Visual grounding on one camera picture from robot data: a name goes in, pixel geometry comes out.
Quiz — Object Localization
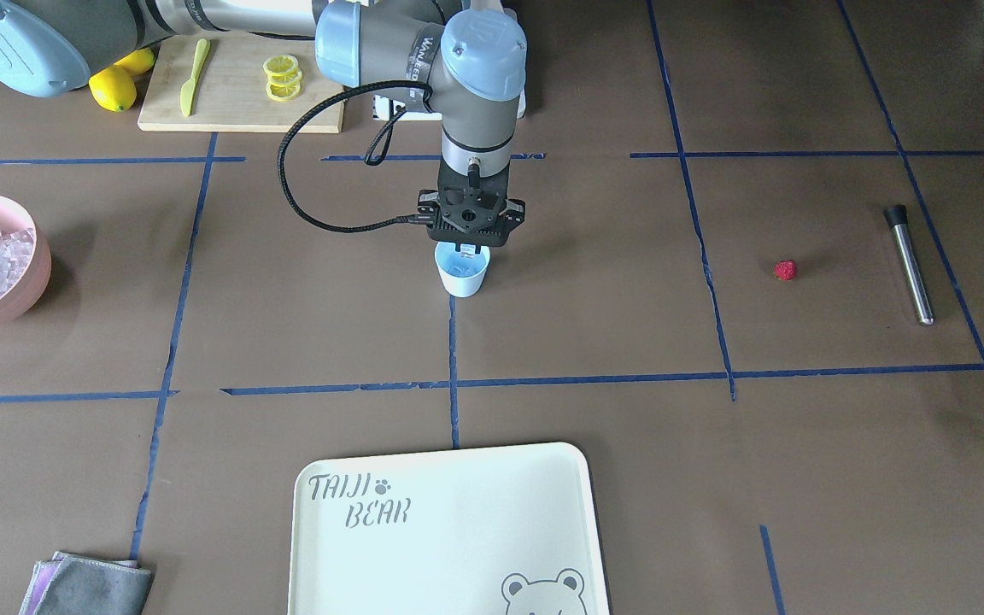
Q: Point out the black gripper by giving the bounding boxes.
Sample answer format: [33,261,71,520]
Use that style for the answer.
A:
[417,164,524,257]

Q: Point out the red strawberry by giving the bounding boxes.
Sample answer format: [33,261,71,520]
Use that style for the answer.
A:
[772,260,798,281]

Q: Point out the steel muddler with black cap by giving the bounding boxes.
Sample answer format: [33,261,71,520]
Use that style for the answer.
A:
[883,205,934,326]

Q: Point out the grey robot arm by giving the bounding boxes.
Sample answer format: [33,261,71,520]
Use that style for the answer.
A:
[0,1,530,248]

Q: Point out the light blue paper cup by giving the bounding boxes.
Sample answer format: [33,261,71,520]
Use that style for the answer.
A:
[434,242,491,297]

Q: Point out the lemon slices stack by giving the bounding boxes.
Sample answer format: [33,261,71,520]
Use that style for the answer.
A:
[262,55,303,103]

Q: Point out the wooden cutting board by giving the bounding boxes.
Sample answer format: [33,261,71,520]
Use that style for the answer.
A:
[138,32,343,133]

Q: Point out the cream bear serving tray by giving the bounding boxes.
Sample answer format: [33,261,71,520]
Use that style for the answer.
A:
[286,442,612,614]

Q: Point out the yellow plastic knife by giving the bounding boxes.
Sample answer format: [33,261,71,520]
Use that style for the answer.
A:
[179,38,211,118]

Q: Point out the yellow lemon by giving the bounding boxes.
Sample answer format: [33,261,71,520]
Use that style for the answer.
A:
[87,65,138,113]
[114,47,156,77]

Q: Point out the grey folded cloth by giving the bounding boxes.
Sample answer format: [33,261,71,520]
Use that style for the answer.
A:
[19,550,154,614]

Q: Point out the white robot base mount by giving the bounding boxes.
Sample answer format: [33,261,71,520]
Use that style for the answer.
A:
[372,9,529,121]

